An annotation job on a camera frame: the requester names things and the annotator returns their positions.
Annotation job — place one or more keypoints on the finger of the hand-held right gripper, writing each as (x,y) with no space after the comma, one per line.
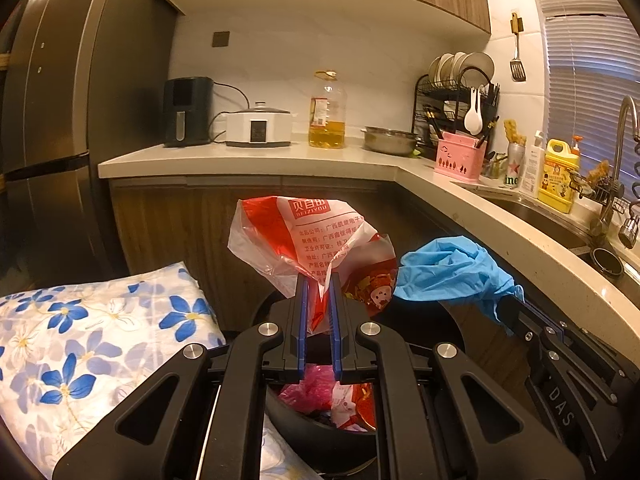
(535,325)

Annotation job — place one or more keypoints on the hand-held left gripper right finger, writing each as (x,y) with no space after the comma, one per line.
(336,330)

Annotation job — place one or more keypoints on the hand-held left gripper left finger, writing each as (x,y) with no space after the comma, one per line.
(301,330)

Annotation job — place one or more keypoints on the pink plastic bag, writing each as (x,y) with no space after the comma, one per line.
(307,385)

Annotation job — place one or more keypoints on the red paper cup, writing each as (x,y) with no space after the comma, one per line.
(357,407)

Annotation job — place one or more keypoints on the red and white plastic bag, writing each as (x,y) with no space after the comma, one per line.
(280,240)

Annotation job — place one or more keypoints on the blue disposable glove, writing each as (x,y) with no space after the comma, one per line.
(450,270)

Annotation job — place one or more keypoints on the black trash bin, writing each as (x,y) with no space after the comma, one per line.
(320,447)

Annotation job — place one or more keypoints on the steel kitchen sink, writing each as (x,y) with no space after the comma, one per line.
(530,215)

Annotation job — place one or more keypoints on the yellow detergent bottle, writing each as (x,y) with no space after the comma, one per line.
(559,180)

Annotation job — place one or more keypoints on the white plastic bottle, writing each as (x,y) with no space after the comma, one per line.
(532,170)

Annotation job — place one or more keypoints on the green beer can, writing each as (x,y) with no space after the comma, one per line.
(514,167)

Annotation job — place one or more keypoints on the wooden kitchen base cabinet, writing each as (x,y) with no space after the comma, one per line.
(165,225)

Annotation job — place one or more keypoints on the pink utensil holder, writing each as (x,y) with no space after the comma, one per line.
(457,157)

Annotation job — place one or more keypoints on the metal basin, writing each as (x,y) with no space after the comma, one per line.
(390,141)

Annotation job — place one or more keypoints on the cooking oil bottle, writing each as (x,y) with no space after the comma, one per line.
(327,132)

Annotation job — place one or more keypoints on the blue floral blanket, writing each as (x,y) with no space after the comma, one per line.
(100,320)

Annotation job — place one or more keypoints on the white electric cooker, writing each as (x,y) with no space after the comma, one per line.
(260,130)

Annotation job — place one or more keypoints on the white rice spoon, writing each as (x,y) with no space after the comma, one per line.
(472,120)

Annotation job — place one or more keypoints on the metal kitchen faucet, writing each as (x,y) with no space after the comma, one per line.
(622,125)

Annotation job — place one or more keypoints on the black dish rack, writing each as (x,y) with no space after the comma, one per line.
(425,110)

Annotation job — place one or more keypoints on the black air fryer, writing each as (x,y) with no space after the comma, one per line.
(187,110)

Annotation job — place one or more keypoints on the hanging metal spatula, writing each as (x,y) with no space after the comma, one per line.
(517,71)

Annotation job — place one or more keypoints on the white window blind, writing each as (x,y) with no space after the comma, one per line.
(590,70)

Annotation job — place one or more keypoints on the white bowl dark rim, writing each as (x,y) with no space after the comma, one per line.
(480,65)

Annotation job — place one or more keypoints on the white plate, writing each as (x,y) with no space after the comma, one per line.
(456,66)
(437,71)

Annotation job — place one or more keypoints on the dark steel refrigerator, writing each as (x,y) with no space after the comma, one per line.
(60,110)

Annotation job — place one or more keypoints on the dark wall socket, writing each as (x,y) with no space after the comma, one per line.
(221,39)

